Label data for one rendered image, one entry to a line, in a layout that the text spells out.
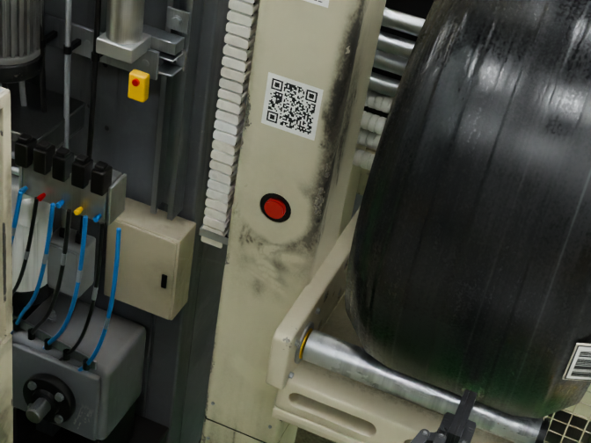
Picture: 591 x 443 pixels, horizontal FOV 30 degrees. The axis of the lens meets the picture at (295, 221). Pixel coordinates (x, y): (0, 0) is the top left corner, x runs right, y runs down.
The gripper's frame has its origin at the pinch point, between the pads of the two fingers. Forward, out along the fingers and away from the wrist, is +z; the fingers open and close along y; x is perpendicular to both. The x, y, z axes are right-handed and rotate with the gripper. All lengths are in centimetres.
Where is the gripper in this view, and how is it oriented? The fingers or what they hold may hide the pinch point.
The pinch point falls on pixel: (460, 419)
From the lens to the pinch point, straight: 130.6
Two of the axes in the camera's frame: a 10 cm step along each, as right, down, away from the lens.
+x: -0.9, 7.3, 6.8
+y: -9.2, -3.3, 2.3
